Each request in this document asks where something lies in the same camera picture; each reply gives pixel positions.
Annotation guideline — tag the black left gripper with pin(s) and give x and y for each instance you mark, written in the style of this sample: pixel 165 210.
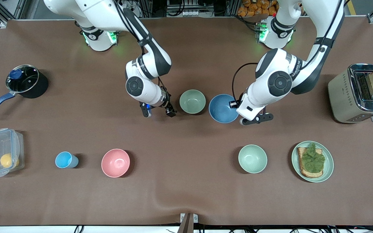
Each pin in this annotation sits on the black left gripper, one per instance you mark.
pixel 233 106

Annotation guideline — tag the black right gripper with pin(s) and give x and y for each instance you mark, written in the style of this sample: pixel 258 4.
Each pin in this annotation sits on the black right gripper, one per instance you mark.
pixel 168 104

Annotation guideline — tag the blue bowl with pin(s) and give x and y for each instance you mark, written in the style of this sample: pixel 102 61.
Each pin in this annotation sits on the blue bowl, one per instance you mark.
pixel 220 108

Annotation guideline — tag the sage green bowl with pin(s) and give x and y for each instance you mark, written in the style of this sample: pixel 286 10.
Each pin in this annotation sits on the sage green bowl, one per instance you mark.
pixel 192 101

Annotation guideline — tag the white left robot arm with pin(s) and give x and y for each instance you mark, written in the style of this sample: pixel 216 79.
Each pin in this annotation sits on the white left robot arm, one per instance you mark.
pixel 280 82

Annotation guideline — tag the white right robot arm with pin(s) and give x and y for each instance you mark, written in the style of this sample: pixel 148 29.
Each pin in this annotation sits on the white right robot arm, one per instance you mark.
pixel 138 85

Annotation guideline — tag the mint green bowl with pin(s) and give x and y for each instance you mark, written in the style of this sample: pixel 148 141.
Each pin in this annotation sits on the mint green bowl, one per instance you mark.
pixel 252 158

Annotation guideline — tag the pink bowl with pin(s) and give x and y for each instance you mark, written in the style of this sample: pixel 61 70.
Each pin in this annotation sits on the pink bowl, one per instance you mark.
pixel 115 162

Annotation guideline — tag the brown table cloth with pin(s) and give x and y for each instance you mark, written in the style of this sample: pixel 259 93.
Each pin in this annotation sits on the brown table cloth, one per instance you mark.
pixel 186 161

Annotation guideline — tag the green lettuce leaf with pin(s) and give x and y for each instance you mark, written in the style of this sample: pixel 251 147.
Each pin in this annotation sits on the green lettuce leaf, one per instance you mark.
pixel 312 160

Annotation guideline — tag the orange snack packets pile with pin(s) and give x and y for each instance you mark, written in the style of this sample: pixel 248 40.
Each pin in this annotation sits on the orange snack packets pile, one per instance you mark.
pixel 254 7

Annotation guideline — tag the small white power strip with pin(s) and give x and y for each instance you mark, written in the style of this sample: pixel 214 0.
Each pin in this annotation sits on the small white power strip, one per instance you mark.
pixel 189 13

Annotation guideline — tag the toasted bread slice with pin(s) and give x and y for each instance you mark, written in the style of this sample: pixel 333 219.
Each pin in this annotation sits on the toasted bread slice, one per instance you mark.
pixel 309 174

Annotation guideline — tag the beige and chrome toaster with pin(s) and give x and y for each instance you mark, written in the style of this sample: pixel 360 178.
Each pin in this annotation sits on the beige and chrome toaster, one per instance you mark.
pixel 342 97

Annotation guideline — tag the pale green plate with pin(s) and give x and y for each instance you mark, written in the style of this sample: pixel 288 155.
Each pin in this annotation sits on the pale green plate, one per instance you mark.
pixel 329 168

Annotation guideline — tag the blue plastic cup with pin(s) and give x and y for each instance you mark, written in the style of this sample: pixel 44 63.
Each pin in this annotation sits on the blue plastic cup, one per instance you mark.
pixel 64 160

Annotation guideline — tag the glass lid with blue knob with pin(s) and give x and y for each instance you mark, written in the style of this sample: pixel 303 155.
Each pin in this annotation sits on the glass lid with blue knob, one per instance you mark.
pixel 24 81

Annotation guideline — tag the yellow lemon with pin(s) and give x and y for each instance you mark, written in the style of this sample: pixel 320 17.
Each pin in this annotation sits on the yellow lemon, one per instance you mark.
pixel 6 160

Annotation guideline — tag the metal mount bracket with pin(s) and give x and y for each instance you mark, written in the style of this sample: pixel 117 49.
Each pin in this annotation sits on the metal mount bracket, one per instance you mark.
pixel 189 221

